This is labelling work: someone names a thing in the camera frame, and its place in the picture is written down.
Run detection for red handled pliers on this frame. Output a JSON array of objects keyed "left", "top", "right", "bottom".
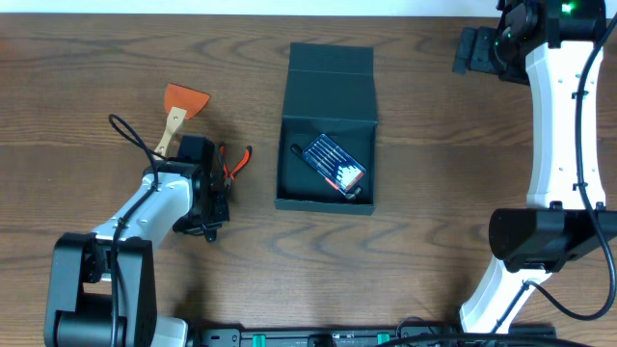
[{"left": 218, "top": 143, "right": 253, "bottom": 191}]

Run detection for orange scraper wooden handle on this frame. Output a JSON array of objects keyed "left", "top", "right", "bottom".
[{"left": 154, "top": 84, "right": 210, "bottom": 157}]

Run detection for blue precision screwdriver case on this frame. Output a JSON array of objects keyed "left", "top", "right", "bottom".
[{"left": 301, "top": 134, "right": 366, "bottom": 195}]

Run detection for small hammer orange label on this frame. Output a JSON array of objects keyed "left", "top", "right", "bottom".
[{"left": 290, "top": 144, "right": 362, "bottom": 201}]

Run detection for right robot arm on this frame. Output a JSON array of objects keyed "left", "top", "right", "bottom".
[{"left": 453, "top": 0, "right": 616, "bottom": 334}]

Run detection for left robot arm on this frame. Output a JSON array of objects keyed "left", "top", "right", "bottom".
[{"left": 43, "top": 136, "right": 228, "bottom": 346}]

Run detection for dark green open box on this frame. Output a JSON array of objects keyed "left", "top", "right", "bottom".
[{"left": 275, "top": 42, "right": 378, "bottom": 216}]

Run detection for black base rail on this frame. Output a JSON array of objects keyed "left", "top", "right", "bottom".
[{"left": 187, "top": 325, "right": 558, "bottom": 347}]

